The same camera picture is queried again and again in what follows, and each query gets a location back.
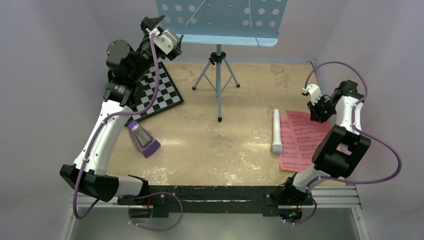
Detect purple metronome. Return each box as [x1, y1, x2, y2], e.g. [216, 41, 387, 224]
[127, 120, 161, 158]

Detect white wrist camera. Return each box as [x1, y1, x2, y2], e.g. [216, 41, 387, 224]
[301, 84, 323, 105]
[148, 27, 183, 55]

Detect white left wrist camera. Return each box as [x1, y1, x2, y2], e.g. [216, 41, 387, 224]
[148, 27, 183, 55]

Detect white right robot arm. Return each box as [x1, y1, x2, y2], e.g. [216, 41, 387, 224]
[280, 80, 371, 204]

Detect white recorder flute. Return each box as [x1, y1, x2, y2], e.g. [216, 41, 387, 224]
[271, 109, 283, 155]

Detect clear plastic metronome cover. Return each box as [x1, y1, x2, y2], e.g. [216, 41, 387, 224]
[131, 124, 154, 149]

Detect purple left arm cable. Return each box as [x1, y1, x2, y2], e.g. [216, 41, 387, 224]
[72, 33, 162, 220]

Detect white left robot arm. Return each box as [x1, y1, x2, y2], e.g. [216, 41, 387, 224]
[59, 15, 182, 205]

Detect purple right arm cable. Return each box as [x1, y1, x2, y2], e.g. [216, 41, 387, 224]
[304, 61, 403, 190]

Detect black white checkerboard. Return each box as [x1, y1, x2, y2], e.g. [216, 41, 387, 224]
[125, 61, 184, 126]

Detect light blue music stand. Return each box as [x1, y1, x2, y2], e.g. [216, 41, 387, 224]
[155, 0, 288, 122]

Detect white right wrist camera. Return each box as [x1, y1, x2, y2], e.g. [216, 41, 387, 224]
[301, 84, 323, 105]

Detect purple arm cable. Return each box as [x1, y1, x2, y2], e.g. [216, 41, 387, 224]
[304, 61, 403, 190]
[72, 33, 162, 220]

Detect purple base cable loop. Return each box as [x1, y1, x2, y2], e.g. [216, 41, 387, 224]
[128, 190, 184, 232]

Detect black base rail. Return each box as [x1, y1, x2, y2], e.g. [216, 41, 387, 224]
[117, 185, 313, 218]

